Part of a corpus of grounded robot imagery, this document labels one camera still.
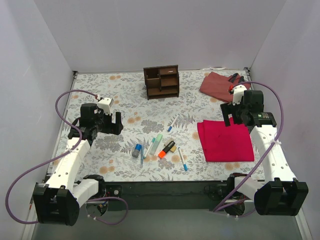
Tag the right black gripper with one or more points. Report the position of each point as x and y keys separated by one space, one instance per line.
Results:
x=231 y=110

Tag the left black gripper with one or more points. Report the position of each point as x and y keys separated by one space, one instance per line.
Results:
x=111 y=125

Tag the light blue pen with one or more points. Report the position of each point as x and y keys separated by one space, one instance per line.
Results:
x=141 y=156

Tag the blue grey glue stick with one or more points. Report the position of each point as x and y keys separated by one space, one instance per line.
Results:
x=136 y=151

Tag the teal capped white pen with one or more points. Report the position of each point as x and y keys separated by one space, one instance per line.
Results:
x=149 y=148

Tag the green highlighter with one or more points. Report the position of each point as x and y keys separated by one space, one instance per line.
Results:
x=156 y=144

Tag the blue capped white pen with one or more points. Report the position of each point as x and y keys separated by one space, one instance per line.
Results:
x=173 y=123

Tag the orange black highlighter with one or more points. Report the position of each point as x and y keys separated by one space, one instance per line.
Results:
x=166 y=149

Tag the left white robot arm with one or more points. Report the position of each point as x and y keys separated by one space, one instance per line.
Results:
x=80 y=140

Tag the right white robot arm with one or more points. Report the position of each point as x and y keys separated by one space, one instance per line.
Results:
x=281 y=194

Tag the crimson folded cloth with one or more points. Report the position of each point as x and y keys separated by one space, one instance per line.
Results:
x=225 y=144

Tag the terracotta folded shirt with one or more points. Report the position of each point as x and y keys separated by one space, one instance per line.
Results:
x=217 y=86

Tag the floral table mat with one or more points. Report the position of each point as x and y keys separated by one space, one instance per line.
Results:
x=111 y=155

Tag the brown wooden desk organizer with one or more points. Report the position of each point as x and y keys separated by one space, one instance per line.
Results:
x=162 y=82

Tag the tan small eraser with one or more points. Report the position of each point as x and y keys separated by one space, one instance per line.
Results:
x=173 y=149

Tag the blue tipped white pen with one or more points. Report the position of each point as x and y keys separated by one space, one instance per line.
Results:
x=182 y=159

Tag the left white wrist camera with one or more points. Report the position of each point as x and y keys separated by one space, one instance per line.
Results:
x=106 y=105

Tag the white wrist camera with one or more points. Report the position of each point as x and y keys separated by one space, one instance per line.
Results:
x=238 y=93
x=106 y=105

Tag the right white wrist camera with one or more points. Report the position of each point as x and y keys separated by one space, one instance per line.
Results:
x=238 y=93

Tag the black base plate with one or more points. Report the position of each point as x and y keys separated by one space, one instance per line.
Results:
x=169 y=195

